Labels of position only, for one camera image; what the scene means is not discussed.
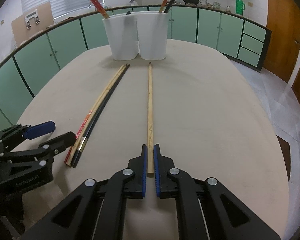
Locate green thermos flask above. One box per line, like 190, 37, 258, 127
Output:
235, 0, 245, 16

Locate brown chair seat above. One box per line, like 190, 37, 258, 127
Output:
277, 136, 291, 180

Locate cardboard panel with device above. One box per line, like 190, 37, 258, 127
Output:
11, 2, 54, 46

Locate red patterned bamboo chopstick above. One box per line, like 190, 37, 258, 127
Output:
90, 0, 110, 19
64, 64, 127, 166

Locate brown wooden door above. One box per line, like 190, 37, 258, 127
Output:
263, 0, 300, 82

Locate plain bamboo chopstick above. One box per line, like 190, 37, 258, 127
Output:
147, 62, 154, 177

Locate black wok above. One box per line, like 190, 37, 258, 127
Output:
183, 0, 200, 6

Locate white double utensil holder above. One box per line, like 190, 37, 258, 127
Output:
103, 11, 168, 61

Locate green lower cabinets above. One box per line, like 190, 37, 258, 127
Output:
0, 5, 271, 130

